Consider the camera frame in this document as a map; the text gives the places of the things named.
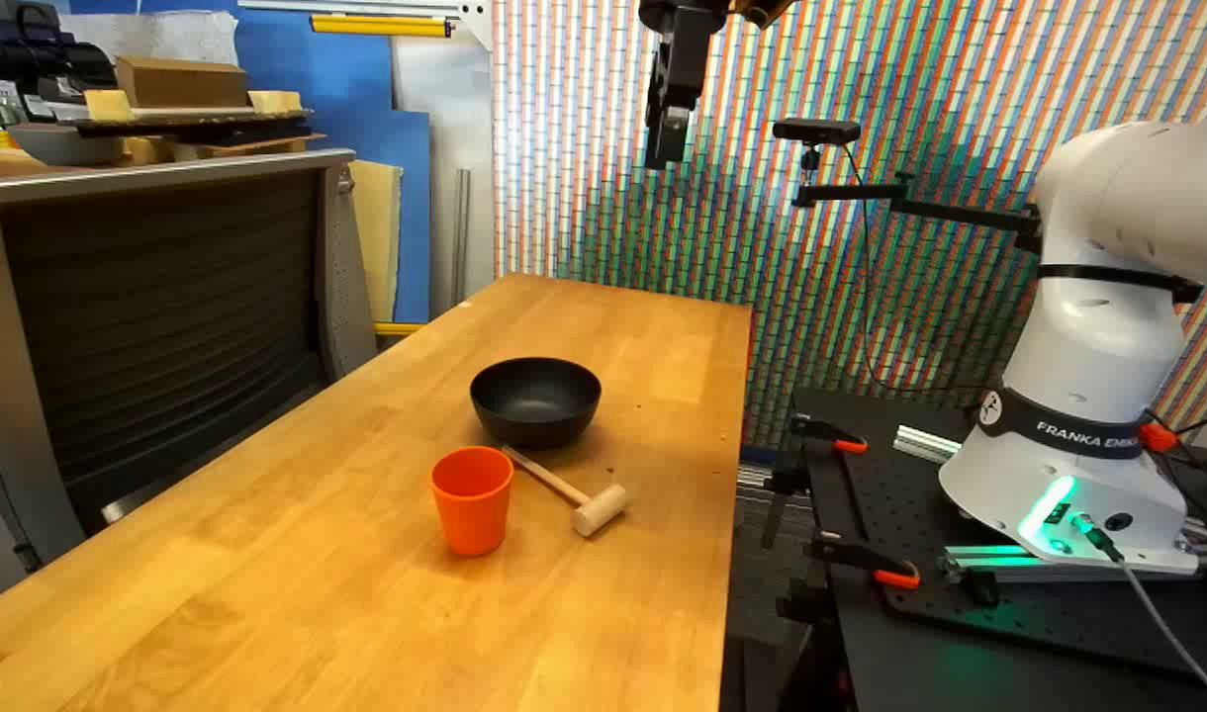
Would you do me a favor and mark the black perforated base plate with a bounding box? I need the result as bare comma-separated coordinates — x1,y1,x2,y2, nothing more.
796,382,1207,682

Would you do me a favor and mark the wooden mallet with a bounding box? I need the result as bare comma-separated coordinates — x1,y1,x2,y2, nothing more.
498,442,634,542

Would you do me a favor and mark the beige foam board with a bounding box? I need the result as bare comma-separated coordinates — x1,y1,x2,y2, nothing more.
346,155,407,327

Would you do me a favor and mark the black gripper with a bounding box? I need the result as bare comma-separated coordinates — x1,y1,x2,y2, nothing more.
637,0,737,175

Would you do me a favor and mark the black camera on mount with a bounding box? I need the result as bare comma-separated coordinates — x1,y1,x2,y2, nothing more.
770,116,866,150

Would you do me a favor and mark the black bowl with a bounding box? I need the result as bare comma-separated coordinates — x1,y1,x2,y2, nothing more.
468,352,606,453

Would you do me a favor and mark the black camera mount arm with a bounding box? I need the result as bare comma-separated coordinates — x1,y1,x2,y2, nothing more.
786,144,1044,258

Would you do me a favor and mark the brown cardboard box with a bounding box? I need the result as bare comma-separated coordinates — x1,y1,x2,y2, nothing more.
110,53,257,116

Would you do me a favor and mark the blue board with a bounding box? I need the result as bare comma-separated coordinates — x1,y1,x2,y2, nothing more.
229,0,440,327

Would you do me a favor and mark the black equipment pile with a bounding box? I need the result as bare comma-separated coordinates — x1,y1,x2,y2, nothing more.
0,0,118,104

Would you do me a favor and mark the grey cabinet desk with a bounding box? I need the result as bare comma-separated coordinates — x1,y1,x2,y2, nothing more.
0,145,385,584

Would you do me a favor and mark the yellow bar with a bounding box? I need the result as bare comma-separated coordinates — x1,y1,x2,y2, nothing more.
303,12,453,45

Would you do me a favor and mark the grey cable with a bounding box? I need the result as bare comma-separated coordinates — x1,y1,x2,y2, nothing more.
1083,515,1207,712

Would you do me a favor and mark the silver aluminium rail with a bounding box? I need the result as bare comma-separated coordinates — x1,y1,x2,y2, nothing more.
890,420,965,465

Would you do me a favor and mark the orange plastic cup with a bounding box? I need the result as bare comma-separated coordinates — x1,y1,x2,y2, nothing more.
428,442,518,560

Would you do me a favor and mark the orange-handled black clamp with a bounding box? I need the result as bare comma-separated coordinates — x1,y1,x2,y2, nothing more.
786,407,874,460
810,527,926,596

